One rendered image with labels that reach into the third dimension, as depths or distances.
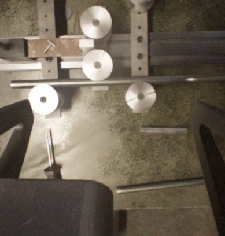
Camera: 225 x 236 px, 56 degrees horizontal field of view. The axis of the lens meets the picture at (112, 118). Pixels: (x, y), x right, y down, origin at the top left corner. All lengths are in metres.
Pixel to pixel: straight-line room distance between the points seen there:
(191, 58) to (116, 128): 0.20
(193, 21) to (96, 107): 0.26
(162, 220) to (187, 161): 1.14
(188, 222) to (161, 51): 1.38
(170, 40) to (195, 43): 0.05
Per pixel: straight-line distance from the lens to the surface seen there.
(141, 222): 1.60
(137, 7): 0.41
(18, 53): 0.40
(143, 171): 0.49
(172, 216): 1.62
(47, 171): 0.47
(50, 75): 0.42
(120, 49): 0.43
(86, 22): 0.38
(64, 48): 0.39
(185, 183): 0.50
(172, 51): 0.44
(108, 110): 0.45
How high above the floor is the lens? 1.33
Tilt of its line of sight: 83 degrees down
